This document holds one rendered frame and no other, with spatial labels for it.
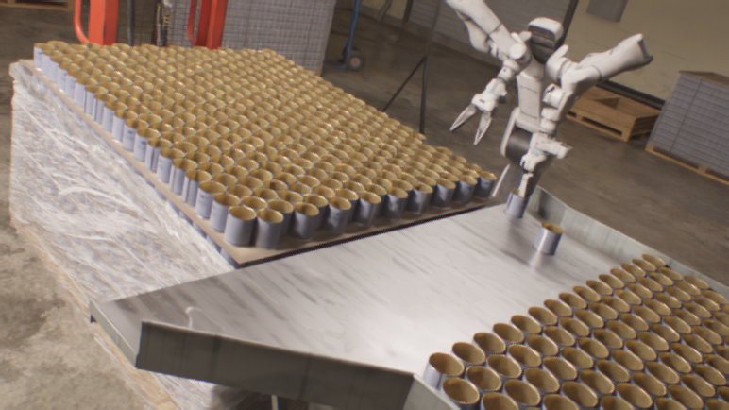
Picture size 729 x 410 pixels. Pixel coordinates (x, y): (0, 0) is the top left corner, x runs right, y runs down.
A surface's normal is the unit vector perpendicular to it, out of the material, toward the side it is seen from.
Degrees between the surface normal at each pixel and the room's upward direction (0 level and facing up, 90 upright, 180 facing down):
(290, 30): 89
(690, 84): 91
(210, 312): 0
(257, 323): 0
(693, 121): 88
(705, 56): 90
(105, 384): 0
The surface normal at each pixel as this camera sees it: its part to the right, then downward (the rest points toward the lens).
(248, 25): 0.72, 0.40
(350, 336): 0.23, -0.89
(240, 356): -0.01, 0.40
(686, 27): -0.70, 0.13
